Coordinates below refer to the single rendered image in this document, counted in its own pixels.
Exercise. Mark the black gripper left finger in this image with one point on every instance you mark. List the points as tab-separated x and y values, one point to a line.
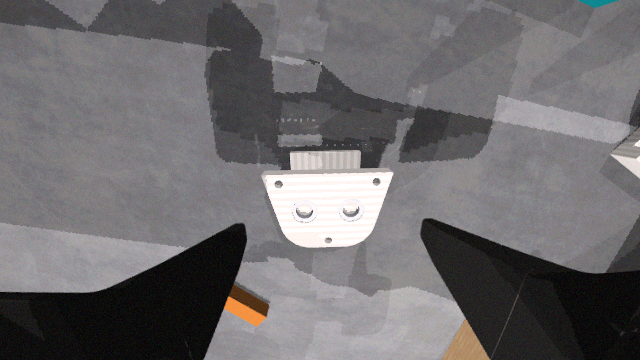
168	312

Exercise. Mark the cyan rectangular block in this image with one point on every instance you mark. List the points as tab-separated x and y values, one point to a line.
597	3

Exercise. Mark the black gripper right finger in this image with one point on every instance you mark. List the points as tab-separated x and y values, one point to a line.
522	307

